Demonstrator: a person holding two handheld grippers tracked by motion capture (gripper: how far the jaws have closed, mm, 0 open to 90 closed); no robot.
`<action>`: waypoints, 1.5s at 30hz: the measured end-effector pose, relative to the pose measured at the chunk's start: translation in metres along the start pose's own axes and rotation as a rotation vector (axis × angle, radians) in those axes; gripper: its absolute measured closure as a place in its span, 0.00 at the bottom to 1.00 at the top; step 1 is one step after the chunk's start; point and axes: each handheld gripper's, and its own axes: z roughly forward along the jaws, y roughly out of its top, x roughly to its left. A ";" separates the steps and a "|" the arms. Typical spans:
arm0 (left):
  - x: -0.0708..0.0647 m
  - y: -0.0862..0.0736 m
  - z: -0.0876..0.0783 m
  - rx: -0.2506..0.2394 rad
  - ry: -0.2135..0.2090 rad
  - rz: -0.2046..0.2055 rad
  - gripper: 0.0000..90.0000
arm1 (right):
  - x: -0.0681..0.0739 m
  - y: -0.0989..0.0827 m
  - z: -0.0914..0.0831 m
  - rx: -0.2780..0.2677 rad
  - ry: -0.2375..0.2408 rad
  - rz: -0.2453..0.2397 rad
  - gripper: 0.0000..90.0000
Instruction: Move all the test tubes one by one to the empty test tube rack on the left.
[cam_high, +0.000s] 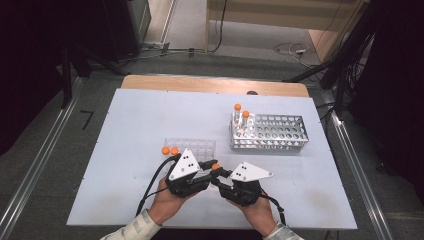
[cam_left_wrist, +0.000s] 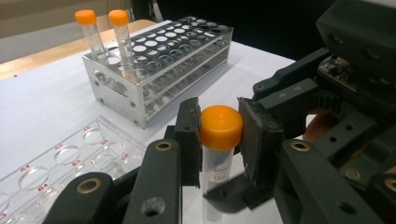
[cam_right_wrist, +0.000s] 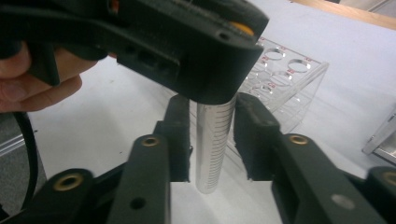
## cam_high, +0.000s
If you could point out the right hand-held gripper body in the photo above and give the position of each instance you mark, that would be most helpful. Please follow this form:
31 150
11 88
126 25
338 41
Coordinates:
246 193

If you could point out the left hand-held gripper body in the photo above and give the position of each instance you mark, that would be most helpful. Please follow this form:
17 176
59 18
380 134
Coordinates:
183 166

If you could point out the orange capped clear tube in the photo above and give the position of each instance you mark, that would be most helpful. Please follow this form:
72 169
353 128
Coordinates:
216 166
237 107
174 151
165 150
245 114

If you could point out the clear acrylic tube rack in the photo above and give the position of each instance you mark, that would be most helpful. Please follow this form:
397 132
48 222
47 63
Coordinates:
203 148

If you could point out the metal test tube rack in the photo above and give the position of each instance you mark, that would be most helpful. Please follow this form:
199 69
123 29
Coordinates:
286 136

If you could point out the person's right hand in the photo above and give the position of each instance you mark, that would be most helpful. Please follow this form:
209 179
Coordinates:
260 216

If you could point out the person's left hand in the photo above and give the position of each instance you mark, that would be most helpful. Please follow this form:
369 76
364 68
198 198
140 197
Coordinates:
163 206

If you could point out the black metal stand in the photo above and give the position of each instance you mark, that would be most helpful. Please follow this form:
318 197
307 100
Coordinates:
66 76

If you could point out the dark cabinet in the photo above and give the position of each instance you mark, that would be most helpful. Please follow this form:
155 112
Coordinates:
126 26

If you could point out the beige wooden furniture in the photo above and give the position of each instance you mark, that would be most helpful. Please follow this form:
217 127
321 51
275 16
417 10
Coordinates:
283 13

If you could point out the dark curtain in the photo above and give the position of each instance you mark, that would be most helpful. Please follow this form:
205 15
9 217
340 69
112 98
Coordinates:
26 66
396 83

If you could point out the metal floor rail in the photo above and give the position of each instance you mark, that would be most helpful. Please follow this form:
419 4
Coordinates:
40 156
360 186

